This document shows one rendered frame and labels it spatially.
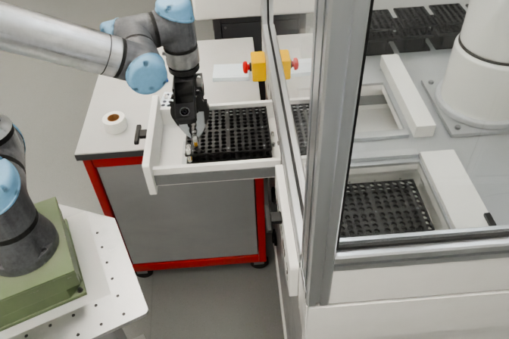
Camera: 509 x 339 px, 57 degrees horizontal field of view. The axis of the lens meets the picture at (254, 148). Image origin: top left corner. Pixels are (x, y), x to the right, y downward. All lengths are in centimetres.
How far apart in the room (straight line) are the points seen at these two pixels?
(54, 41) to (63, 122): 213
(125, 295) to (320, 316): 46
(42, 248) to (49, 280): 7
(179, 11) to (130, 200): 84
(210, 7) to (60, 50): 118
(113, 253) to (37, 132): 181
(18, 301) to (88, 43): 58
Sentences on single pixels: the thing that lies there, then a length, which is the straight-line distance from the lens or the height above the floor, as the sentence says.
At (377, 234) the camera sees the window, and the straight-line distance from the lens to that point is 77.
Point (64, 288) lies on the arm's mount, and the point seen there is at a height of 81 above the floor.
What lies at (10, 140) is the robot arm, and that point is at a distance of 113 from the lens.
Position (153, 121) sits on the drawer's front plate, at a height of 93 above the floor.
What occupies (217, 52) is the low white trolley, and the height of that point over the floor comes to 76.
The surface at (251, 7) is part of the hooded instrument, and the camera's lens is 197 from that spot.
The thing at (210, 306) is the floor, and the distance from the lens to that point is 198.
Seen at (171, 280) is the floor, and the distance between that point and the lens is 206.
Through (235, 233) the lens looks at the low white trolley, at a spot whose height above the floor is 29.
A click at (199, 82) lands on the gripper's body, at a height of 108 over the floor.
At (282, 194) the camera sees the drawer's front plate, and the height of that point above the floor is 93.
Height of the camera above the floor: 173
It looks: 43 degrees down
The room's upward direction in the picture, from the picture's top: 3 degrees counter-clockwise
